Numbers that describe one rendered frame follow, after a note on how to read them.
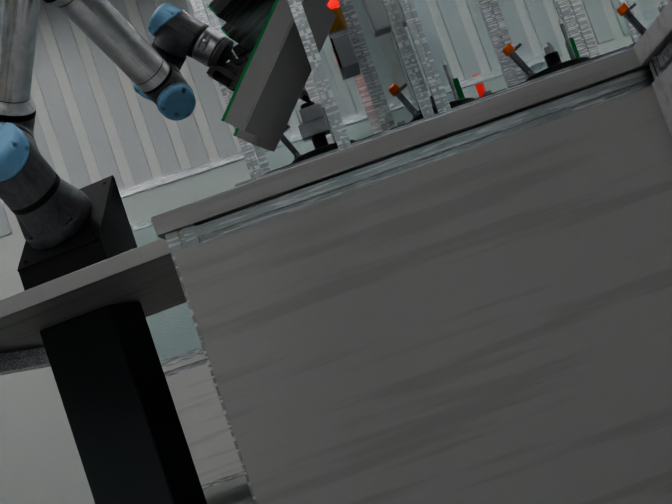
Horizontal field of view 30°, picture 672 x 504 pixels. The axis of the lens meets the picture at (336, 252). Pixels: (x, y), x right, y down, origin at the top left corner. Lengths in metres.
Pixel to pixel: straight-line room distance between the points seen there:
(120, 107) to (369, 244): 9.16
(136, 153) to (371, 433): 9.10
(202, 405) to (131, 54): 5.23
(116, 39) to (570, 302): 1.08
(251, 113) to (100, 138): 8.77
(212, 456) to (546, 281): 5.86
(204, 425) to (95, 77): 4.31
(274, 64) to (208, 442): 5.59
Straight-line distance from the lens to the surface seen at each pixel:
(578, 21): 3.73
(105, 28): 2.44
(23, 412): 10.71
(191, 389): 7.55
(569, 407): 1.80
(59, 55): 11.08
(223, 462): 7.56
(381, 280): 1.78
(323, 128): 2.55
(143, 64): 2.48
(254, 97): 2.10
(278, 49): 2.10
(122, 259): 2.08
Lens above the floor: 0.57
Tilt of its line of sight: 5 degrees up
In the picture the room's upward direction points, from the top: 19 degrees counter-clockwise
